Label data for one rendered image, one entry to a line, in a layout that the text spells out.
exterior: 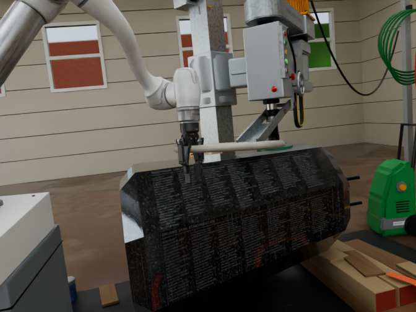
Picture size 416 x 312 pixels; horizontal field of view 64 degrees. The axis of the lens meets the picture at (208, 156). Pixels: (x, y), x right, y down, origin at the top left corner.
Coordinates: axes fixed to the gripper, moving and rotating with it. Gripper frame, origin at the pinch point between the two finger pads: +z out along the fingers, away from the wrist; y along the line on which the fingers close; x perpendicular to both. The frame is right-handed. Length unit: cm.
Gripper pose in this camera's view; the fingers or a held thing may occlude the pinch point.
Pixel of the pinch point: (192, 173)
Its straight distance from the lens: 134.3
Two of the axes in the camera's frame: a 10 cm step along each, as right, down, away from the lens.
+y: 6.9, -0.9, 7.2
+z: 0.6, 10.0, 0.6
